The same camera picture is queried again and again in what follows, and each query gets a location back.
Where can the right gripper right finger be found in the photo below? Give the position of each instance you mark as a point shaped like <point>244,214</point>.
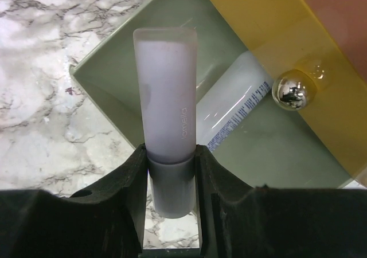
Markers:
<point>237,220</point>

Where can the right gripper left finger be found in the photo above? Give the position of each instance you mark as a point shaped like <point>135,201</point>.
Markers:
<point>104,219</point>

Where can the white round makeup organizer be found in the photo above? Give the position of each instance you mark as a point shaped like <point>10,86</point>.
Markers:
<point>321,146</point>

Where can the white spray bottle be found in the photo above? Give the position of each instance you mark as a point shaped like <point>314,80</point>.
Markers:
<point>230,100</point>

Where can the lavender small bottle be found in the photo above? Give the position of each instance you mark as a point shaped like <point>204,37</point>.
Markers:
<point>166,63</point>

